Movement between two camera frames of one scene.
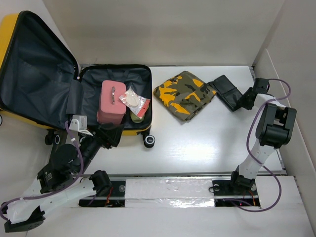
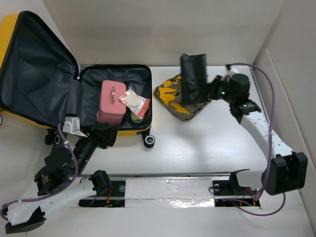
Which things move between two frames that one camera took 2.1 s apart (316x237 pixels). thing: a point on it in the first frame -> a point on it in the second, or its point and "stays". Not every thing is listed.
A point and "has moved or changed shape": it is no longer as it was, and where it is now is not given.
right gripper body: (243, 99) -> (219, 90)
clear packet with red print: (137, 103) stays
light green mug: (136, 119) stays
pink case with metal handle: (112, 109) stays
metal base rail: (176, 191) stays
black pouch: (228, 94) has moved or changed shape
